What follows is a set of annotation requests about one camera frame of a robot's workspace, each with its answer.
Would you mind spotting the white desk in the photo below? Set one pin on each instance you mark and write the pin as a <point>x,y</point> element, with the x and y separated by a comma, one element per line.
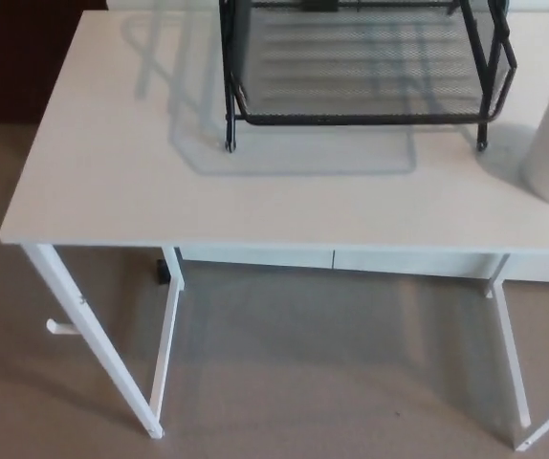
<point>160,191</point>

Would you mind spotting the black mesh file tray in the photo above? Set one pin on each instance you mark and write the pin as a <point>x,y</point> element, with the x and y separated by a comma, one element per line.
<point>234,57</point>

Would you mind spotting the white desk leg hook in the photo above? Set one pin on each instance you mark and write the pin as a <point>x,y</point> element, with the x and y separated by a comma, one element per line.
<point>61,327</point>

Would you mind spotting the low white cabinet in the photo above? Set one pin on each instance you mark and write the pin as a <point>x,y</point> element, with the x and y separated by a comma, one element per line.
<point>255,258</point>

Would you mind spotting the small black floor object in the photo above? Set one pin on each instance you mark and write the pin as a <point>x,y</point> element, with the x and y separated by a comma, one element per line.
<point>163,272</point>

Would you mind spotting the black rectangular block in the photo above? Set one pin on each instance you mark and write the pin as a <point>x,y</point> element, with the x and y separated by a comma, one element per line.
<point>320,5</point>

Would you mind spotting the dark brown cabinet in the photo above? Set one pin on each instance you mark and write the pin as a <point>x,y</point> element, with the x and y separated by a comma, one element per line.
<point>26,57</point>

